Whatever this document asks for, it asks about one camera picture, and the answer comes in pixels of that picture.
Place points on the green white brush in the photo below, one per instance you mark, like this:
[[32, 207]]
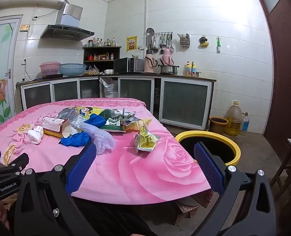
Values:
[[218, 45]]

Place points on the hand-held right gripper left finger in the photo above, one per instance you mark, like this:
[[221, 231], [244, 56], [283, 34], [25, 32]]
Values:
[[82, 167]]

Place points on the yellow snack wrapper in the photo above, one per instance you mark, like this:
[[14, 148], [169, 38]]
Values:
[[145, 141]]

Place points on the black induction cooker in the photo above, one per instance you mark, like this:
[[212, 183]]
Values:
[[52, 76]]

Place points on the blue plastic basket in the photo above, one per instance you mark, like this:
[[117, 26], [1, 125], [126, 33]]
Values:
[[73, 69]]

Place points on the clear water bottle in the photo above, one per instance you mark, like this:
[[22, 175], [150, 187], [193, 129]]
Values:
[[245, 124]]

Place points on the pink thermos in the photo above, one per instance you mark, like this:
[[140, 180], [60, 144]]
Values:
[[150, 62], [167, 57]]

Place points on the dark wooden spice shelf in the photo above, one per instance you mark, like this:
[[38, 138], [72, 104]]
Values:
[[102, 49]]

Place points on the large cooking oil jug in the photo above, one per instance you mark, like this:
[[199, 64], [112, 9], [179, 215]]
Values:
[[233, 123]]

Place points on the green white plastic bag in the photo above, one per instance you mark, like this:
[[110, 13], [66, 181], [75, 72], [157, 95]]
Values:
[[108, 113]]

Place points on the yellow rimmed trash can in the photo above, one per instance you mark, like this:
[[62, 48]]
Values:
[[235, 150]]

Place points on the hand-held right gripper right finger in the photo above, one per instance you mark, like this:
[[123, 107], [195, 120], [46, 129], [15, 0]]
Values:
[[209, 169]]

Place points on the steel range hood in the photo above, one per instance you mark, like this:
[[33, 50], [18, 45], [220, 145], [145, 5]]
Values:
[[66, 31]]

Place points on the orange wall box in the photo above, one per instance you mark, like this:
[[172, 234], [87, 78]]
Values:
[[24, 28]]

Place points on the flower printed glass door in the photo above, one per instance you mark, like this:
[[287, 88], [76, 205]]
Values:
[[2, 66]]

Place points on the yellow cartoon snack bag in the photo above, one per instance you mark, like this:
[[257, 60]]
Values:
[[77, 113]]

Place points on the brown wooden door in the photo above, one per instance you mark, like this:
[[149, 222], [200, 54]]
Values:
[[285, 78]]

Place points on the pink plastic basin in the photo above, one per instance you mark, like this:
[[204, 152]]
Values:
[[49, 68]]

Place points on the pink floral tablecloth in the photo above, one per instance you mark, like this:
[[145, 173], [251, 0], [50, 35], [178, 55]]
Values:
[[135, 167]]

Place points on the silver wrapper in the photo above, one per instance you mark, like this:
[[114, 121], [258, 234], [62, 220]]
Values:
[[128, 120]]

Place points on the row of spice jars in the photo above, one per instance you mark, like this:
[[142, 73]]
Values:
[[100, 57]]

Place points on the green white carton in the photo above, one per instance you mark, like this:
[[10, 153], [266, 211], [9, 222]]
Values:
[[114, 125]]

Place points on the white woven sack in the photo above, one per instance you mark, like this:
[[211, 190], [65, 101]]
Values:
[[109, 88]]

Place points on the white buns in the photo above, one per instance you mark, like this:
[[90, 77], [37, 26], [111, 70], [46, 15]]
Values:
[[108, 71]]

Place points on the silver microwave oven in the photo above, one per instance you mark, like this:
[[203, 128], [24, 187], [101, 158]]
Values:
[[122, 65]]

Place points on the plastic bag of bread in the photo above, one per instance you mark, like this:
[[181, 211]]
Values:
[[91, 71]]

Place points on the brown cardboard box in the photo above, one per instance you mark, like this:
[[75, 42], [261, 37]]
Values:
[[53, 125]]

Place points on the yellow dish soap bottle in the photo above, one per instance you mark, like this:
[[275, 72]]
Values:
[[189, 70]]

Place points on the yellow sponge holder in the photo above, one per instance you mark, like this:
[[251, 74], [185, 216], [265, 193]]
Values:
[[204, 43]]

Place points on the metal faucet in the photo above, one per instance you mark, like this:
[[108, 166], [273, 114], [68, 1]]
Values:
[[192, 66]]

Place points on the brown bucket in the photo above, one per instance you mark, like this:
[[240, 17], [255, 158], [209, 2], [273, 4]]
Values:
[[218, 126]]

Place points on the steel pot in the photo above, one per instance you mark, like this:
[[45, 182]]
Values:
[[169, 70]]

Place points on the white kitchen cabinet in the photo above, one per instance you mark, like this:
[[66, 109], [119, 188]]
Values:
[[184, 103]]

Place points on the yellow wall poster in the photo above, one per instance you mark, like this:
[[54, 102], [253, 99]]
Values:
[[132, 43]]

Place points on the row of hanging kitchen utensils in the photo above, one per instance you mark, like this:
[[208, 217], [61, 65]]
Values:
[[162, 41]]

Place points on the row of seasoning bottles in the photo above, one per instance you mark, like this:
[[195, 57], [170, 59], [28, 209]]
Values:
[[101, 43]]

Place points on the white ventilation duct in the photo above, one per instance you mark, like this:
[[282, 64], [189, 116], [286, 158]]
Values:
[[32, 1]]

